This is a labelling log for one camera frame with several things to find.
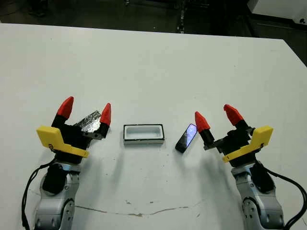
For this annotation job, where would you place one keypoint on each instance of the slim black camera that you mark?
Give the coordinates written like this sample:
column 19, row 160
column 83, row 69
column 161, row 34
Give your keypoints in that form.
column 186, row 137

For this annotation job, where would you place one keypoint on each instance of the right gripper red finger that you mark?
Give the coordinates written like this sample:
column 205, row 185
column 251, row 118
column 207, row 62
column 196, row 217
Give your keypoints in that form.
column 233, row 115
column 201, row 121

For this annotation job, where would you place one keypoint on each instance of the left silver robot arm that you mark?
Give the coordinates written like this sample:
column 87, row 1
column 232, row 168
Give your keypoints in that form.
column 60, row 208

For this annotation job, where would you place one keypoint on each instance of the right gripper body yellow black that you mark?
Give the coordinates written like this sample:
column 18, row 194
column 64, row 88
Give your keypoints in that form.
column 239, row 148

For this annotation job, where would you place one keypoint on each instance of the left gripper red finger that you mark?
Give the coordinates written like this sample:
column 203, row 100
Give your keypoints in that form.
column 105, row 115
column 66, row 107

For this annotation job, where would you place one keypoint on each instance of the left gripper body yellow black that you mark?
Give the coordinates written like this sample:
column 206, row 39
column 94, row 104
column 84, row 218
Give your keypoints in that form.
column 62, row 146

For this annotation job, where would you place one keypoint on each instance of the black camera box lid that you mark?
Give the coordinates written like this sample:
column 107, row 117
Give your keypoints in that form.
column 90, row 121

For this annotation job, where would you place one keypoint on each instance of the white camera box base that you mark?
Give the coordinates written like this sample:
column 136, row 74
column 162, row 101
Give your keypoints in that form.
column 144, row 134

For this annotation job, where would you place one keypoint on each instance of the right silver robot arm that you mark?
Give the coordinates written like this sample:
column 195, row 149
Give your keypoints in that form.
column 259, row 206

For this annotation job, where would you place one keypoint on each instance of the black metal post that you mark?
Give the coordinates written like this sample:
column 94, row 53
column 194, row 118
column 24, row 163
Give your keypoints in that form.
column 181, row 16

